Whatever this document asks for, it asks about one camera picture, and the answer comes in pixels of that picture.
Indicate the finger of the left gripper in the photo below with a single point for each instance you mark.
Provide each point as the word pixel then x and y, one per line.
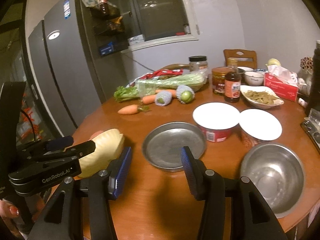
pixel 57 148

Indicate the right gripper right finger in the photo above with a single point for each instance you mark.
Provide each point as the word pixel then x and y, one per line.
pixel 208 186

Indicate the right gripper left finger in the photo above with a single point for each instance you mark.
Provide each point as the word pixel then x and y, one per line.
pixel 104 186

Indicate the metal pan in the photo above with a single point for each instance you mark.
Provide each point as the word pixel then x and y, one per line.
pixel 162 146

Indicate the white plate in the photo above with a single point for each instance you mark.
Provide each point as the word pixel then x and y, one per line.
pixel 216 116
pixel 260 124

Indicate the steel mixing bowl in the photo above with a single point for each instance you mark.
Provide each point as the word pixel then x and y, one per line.
pixel 278 174

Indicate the left hand red nails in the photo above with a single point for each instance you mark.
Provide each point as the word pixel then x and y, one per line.
pixel 8 210

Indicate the red instant noodle cup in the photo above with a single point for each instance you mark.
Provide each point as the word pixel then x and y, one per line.
pixel 216 135

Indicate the grey refrigerator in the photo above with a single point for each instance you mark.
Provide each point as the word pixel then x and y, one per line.
pixel 75 52

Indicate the front carrot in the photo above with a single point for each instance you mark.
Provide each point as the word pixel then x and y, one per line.
pixel 133 109

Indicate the carrot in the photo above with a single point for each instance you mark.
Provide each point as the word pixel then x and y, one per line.
pixel 133 109
pixel 171 91
pixel 148 99

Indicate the green fruit in net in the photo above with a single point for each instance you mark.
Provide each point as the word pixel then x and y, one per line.
pixel 185 94

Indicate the middle carrot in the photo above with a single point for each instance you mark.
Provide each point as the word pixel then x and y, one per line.
pixel 148 99

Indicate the foam-netted fruit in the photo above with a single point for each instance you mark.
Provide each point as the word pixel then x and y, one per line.
pixel 163 99

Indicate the back carrot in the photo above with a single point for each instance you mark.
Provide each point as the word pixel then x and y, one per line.
pixel 171 91

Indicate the white dish of vegetables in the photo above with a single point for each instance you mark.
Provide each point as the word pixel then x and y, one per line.
pixel 261 97

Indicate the bagged celery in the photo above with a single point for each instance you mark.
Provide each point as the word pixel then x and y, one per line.
pixel 141 87

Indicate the brown sauce bottle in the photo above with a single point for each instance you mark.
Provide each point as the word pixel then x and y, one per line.
pixel 232 82

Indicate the red chili sauce jar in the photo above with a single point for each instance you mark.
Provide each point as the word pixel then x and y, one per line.
pixel 218 79

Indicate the white ceramic bowl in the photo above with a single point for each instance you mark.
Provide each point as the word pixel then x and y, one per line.
pixel 254 78

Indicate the dark metal bowl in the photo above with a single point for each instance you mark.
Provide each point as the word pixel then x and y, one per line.
pixel 241 73

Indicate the red snack bag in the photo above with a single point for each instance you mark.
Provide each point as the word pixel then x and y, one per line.
pixel 162 74

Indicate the clear jar black lid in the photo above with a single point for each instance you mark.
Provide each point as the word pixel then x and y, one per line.
pixel 198 63

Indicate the red tissue box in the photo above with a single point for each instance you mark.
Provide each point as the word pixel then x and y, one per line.
pixel 282 81

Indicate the curved wooden chair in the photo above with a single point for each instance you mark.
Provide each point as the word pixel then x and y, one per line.
pixel 176 66

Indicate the wooden chair back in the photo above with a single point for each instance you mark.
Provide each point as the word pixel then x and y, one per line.
pixel 244 58

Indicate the black thermos flask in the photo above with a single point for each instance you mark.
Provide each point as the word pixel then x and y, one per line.
pixel 314 97

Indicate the window with white frame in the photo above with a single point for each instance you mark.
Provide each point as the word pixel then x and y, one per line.
pixel 138 24

